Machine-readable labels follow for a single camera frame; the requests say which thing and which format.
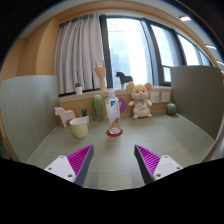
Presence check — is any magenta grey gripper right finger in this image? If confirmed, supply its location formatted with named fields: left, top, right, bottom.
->
left=134, top=145, right=182, bottom=184

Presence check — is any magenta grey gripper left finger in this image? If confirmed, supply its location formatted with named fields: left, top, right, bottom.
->
left=45, top=145, right=94, bottom=186

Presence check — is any clear plastic water bottle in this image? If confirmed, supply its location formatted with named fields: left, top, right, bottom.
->
left=105, top=90, right=121, bottom=133

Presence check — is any pale yellow cup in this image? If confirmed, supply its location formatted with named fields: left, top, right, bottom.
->
left=70, top=117, right=88, bottom=138

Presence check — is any red round coaster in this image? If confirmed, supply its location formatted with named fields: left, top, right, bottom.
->
left=106, top=129, right=123, bottom=137

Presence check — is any pink wooden horse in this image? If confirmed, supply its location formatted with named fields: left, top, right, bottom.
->
left=55, top=107, right=75, bottom=127

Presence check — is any small potted plant on table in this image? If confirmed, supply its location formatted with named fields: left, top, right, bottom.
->
left=81, top=108, right=89, bottom=123

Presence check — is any round green cactus ornament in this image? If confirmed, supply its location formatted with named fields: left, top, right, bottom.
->
left=166, top=103, right=177, bottom=116

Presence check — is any beige plush mouse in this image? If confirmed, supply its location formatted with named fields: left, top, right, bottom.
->
left=126, top=82, right=153, bottom=119

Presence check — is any tall green cactus ornament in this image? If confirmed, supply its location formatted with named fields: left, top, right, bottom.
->
left=91, top=94, right=104, bottom=121

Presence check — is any purple number seven disc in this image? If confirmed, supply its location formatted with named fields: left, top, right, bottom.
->
left=118, top=98, right=127, bottom=113

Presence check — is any left green partition panel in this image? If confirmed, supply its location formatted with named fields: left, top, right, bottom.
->
left=0, top=75, right=60, bottom=162

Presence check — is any green partition panel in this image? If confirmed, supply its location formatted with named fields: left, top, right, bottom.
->
left=171, top=66, right=224, bottom=139
left=0, top=75, right=60, bottom=162

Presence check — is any small potted plant on sill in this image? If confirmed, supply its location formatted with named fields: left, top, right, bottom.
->
left=75, top=82, right=82, bottom=95

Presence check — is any right green partition panel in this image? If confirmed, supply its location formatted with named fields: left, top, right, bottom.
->
left=171, top=66, right=224, bottom=139

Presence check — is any black horse figure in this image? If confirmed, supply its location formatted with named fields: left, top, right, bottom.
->
left=116, top=72, right=133, bottom=84

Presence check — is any wooden hand model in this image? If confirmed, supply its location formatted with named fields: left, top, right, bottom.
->
left=94, top=61, right=106, bottom=91

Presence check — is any grey curtain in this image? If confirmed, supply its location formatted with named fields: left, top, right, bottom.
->
left=54, top=14, right=104, bottom=94

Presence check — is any white wall socket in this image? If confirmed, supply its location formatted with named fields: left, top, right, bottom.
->
left=150, top=92, right=159, bottom=103

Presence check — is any white wall switch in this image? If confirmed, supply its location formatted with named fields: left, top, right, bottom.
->
left=161, top=92, right=170, bottom=103

